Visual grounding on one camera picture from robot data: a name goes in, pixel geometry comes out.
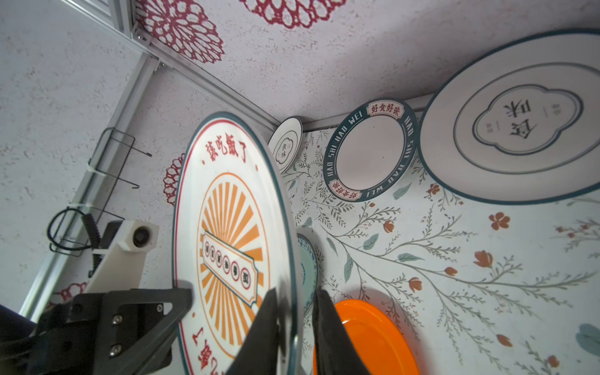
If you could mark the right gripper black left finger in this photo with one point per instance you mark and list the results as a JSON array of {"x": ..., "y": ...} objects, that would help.
[{"x": 259, "y": 352}]

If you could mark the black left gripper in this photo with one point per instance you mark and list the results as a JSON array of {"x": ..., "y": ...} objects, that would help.
[{"x": 128, "y": 332}]

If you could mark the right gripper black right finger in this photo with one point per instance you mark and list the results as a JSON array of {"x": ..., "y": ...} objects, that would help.
[{"x": 334, "y": 351}]

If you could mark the orange sunburst plate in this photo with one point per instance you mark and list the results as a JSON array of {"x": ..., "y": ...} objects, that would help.
[{"x": 233, "y": 241}]

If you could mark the green rim plate back row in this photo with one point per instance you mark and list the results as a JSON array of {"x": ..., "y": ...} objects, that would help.
[{"x": 370, "y": 151}]

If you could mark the orange plastic plate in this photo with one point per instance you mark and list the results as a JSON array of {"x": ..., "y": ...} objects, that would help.
[{"x": 377, "y": 341}]

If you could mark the teal patterned plate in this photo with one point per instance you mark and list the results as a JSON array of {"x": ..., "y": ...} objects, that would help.
[{"x": 309, "y": 271}]

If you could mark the white cloud plate far left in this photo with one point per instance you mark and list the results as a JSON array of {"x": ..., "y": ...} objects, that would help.
[{"x": 285, "y": 142}]

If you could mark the white cloud pattern plate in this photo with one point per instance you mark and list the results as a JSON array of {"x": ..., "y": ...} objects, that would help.
[{"x": 520, "y": 124}]

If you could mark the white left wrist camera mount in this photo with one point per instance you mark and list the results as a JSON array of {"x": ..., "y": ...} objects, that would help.
[{"x": 123, "y": 249}]

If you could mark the black wire wall rack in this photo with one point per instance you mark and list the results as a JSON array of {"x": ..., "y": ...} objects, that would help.
[{"x": 111, "y": 154}]

